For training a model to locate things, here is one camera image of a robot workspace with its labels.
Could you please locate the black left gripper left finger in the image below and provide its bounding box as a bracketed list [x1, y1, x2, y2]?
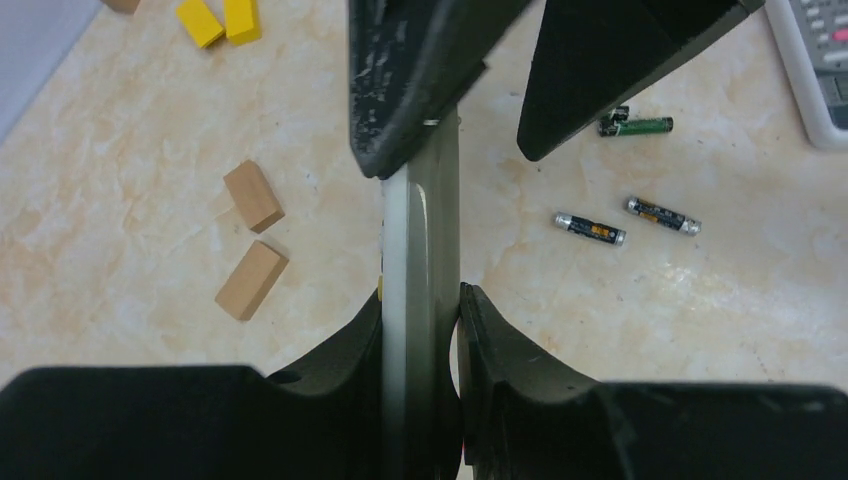
[1, 297, 382, 479]

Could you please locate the white remote control with buttons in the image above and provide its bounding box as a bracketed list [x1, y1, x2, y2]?
[764, 0, 847, 152]

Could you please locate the yellow block left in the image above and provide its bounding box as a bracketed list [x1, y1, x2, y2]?
[176, 0, 225, 49]

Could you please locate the tan wooden block left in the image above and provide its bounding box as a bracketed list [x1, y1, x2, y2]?
[215, 241, 289, 321]

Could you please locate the green battery short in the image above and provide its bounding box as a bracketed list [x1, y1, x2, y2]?
[607, 105, 630, 122]

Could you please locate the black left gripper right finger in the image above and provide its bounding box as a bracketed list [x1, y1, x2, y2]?
[457, 284, 847, 479]

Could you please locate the yellow block right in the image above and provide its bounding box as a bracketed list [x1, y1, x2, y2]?
[223, 0, 262, 46]

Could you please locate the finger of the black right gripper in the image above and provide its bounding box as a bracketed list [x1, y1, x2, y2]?
[347, 0, 529, 180]
[517, 0, 763, 161]

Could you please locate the grey remote control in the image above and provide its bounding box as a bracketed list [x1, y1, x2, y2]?
[381, 112, 463, 479]

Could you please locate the tan wooden block far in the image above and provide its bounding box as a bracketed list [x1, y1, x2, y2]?
[101, 0, 141, 15]

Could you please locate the yellow block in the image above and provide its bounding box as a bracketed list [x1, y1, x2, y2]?
[176, 0, 225, 49]
[223, 0, 262, 46]

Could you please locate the tan wooden block right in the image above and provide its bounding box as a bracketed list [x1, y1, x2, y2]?
[223, 160, 285, 234]

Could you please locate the tan wooden block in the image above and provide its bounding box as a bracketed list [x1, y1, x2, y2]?
[223, 160, 285, 234]
[101, 0, 141, 15]
[215, 241, 289, 321]

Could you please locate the green battery long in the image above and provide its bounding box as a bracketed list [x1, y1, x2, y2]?
[597, 117, 674, 138]

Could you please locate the black battery nearer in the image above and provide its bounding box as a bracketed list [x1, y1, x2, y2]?
[553, 212, 626, 246]

